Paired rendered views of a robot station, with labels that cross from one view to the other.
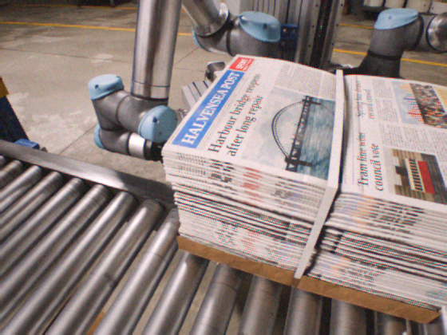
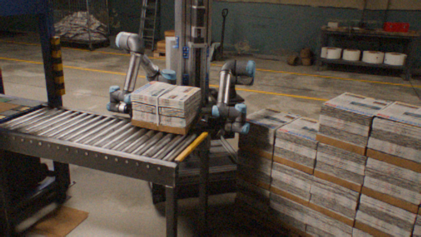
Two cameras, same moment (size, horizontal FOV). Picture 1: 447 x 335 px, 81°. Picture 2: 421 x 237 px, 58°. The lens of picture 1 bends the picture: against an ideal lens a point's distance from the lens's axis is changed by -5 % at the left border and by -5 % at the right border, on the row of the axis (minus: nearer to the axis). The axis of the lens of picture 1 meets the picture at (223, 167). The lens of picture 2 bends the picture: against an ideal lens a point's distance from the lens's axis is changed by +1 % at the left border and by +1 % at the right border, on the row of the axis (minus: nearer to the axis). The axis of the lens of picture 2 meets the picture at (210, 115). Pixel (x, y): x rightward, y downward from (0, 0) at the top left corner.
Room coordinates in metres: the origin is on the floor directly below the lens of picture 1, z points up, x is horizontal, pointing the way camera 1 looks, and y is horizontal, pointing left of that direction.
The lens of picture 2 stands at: (-2.02, -0.45, 1.71)
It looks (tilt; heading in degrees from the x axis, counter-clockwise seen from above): 19 degrees down; 0
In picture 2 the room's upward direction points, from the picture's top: 2 degrees clockwise
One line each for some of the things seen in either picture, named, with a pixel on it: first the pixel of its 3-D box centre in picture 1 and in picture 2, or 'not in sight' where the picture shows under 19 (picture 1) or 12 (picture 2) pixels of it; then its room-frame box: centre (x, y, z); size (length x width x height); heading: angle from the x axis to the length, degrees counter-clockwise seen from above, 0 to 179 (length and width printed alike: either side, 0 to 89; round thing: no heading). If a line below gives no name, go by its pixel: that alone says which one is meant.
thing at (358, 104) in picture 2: not in sight; (358, 103); (0.10, -1.30, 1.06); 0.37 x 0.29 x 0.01; 140
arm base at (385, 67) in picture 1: (381, 64); (227, 90); (0.97, -0.57, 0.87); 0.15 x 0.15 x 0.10
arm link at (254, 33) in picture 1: (256, 39); (168, 78); (0.83, -0.09, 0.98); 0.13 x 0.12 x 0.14; 54
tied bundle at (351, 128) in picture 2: not in sight; (354, 121); (0.10, -1.31, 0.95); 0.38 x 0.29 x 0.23; 140
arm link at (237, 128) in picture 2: not in sight; (240, 126); (0.25, -0.64, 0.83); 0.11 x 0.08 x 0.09; 71
